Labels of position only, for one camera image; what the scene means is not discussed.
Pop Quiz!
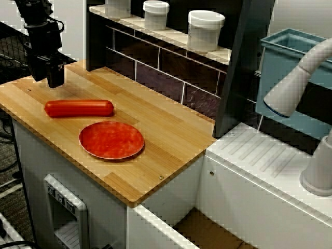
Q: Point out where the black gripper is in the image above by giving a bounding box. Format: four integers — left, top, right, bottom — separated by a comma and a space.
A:
23, 21, 66, 89

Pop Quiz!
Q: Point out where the red toy sausage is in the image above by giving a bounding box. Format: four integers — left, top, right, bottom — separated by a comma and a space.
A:
44, 99, 115, 118

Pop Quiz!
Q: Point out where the red round plate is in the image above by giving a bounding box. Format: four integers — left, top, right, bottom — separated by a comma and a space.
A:
78, 121, 145, 160

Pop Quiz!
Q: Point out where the white lidded plastic jar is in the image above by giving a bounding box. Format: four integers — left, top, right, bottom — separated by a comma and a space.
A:
187, 10, 226, 53
143, 0, 170, 32
105, 0, 131, 19

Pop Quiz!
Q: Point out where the dark tiled backsplash panel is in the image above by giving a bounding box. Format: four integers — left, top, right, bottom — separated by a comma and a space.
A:
86, 11, 229, 122

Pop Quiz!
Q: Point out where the grey dispenser panel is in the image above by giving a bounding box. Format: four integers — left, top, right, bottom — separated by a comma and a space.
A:
43, 173, 89, 249

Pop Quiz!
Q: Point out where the brown cardboard sheet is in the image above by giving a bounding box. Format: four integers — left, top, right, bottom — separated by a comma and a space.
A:
172, 209, 258, 249

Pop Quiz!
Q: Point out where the white toy kitchen cabinet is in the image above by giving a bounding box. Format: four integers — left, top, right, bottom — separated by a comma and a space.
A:
11, 119, 332, 249

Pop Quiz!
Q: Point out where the blue plastic bin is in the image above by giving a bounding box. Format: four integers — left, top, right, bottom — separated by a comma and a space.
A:
254, 27, 332, 141

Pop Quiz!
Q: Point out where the grey toy faucet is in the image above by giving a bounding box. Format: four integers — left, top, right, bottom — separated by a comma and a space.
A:
262, 37, 332, 197

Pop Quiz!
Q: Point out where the cream wall shelf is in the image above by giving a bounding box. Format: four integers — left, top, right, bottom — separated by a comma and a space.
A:
89, 4, 232, 66

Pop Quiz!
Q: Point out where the black floor cable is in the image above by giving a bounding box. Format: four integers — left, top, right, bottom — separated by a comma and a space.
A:
0, 240, 36, 249

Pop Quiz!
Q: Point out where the black upright post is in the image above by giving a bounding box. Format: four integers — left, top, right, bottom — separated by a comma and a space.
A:
212, 0, 276, 139

